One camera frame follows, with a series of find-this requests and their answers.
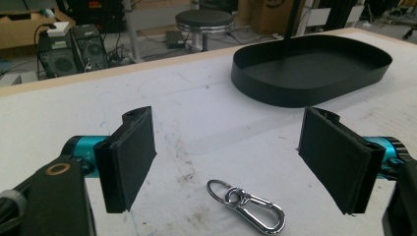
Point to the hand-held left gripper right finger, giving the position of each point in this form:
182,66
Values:
337,154

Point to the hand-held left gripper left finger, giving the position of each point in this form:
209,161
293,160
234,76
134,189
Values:
126,157

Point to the black oval tray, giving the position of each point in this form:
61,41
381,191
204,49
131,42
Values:
308,70

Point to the silver carabiner keyring clip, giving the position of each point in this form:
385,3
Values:
250,206

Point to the black computer tower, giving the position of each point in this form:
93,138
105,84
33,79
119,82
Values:
91,47
56,56

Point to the white table leg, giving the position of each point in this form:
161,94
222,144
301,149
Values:
132,31

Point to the grey box on floor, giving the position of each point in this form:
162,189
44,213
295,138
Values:
174,39

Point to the white power adapter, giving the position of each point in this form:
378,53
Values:
59,29

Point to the round black stool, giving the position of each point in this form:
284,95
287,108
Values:
204,24

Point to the cardboard box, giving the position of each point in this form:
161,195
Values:
24,28
271,14

